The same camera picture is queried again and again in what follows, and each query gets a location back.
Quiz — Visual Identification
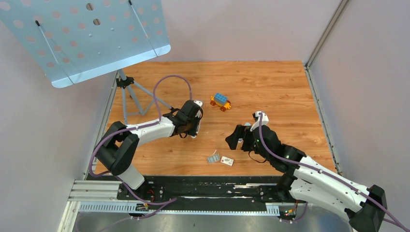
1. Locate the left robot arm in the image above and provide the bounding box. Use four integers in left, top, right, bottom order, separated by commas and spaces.
93, 100, 203, 200

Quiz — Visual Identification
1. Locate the blue perforated music stand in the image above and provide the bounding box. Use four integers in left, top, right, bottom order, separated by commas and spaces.
0, 0, 171, 124

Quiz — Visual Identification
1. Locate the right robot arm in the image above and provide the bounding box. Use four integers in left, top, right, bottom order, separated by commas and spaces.
225, 125, 387, 232

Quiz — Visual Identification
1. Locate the toy brick car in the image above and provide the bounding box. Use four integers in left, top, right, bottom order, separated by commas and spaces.
210, 93, 232, 112

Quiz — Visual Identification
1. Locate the white staple box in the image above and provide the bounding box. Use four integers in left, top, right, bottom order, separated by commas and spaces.
220, 156, 234, 166

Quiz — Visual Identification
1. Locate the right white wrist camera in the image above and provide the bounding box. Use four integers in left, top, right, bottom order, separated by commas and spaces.
250, 111, 269, 131

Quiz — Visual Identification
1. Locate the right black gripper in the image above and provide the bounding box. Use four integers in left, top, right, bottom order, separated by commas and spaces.
225, 124, 272, 161

